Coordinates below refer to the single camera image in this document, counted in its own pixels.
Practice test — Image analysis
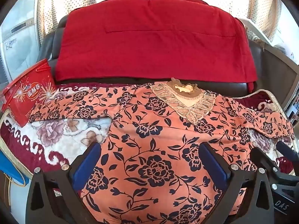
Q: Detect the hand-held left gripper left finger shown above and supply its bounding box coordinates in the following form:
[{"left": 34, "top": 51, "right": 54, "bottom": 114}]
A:
[{"left": 26, "top": 142, "right": 102, "bottom": 224}]

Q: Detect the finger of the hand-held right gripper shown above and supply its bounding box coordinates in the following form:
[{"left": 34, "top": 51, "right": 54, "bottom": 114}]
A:
[
  {"left": 251, "top": 147, "right": 299, "bottom": 184},
  {"left": 277, "top": 141, "right": 299, "bottom": 163}
]

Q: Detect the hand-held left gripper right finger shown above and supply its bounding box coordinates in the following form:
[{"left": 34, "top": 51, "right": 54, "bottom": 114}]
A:
[{"left": 200, "top": 142, "right": 275, "bottom": 224}]

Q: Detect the orange floral shirt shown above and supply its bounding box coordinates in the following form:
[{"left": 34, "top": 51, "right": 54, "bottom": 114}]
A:
[{"left": 28, "top": 77, "right": 295, "bottom": 224}]

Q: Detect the maroon cream floral plush blanket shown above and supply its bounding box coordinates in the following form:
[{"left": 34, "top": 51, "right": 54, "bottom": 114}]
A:
[{"left": 0, "top": 83, "right": 299, "bottom": 192}]

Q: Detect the blue bag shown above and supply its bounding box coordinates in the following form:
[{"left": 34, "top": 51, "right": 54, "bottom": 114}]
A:
[{"left": 0, "top": 146, "right": 30, "bottom": 187}]

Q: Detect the dark leather sofa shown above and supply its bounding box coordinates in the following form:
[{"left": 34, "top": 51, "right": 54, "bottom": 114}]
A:
[{"left": 38, "top": 16, "right": 299, "bottom": 112}]

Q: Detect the red snack box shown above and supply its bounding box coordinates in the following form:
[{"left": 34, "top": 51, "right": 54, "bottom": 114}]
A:
[{"left": 1, "top": 59, "right": 58, "bottom": 128}]

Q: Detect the white shelf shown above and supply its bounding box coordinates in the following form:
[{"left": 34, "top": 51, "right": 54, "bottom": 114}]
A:
[{"left": 236, "top": 17, "right": 274, "bottom": 46}]

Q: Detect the red quilt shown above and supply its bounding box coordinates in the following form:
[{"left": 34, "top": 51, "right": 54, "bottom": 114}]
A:
[{"left": 54, "top": 0, "right": 259, "bottom": 93}]

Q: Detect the white appliance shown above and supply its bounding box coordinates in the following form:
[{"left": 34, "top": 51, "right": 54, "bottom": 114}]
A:
[{"left": 0, "top": 0, "right": 41, "bottom": 85}]

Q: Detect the dotted cream curtain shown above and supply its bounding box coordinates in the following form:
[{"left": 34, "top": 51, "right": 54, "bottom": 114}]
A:
[
  {"left": 37, "top": 0, "right": 194, "bottom": 37},
  {"left": 247, "top": 0, "right": 283, "bottom": 43}
]

